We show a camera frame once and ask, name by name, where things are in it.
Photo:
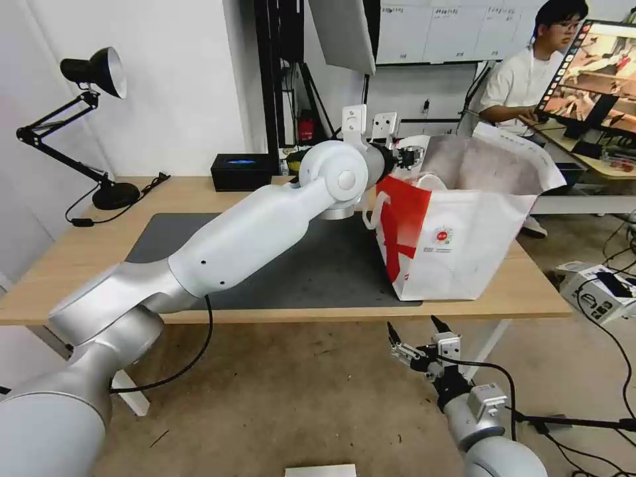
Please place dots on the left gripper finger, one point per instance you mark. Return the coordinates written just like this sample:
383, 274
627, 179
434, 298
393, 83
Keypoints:
413, 151
413, 163

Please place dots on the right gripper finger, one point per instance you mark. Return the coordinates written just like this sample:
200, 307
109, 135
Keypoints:
403, 350
439, 327

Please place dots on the white red takeout bag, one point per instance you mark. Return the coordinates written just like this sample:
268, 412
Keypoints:
457, 248

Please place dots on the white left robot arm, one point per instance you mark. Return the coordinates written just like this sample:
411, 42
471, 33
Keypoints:
258, 218

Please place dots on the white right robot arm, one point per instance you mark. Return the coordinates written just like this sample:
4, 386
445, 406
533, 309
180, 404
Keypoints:
489, 437

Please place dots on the red black canister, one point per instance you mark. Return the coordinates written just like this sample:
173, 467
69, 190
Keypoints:
306, 126

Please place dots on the person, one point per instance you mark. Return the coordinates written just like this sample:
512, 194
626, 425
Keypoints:
514, 79

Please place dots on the dark grey desk mat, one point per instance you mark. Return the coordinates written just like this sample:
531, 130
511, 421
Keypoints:
298, 283

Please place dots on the white tilted panel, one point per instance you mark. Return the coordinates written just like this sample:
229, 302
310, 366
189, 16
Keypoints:
345, 35

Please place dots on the black floor stand bar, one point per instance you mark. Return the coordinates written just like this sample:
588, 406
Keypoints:
576, 422

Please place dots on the black metal stand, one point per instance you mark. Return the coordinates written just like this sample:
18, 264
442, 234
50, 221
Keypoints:
278, 74

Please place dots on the white robot front shell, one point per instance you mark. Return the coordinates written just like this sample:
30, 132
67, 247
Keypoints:
320, 471

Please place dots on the black tissue box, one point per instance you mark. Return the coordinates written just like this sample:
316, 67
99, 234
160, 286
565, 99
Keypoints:
241, 174

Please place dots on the white printed cardboard box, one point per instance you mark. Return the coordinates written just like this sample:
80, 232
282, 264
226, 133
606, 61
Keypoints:
596, 293

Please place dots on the light wooden side desk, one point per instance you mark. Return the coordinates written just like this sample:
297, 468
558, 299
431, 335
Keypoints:
596, 159

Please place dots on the computer monitor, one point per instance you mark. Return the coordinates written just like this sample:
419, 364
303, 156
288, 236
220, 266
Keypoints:
596, 64

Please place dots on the black desk lamp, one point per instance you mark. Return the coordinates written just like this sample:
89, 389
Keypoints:
107, 67

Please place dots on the light wooden table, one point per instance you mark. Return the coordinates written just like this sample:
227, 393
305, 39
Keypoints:
89, 248

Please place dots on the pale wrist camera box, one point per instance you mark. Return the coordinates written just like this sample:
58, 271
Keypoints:
447, 345
385, 125

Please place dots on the white wall board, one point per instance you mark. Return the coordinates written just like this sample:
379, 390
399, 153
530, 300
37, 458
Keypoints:
447, 30

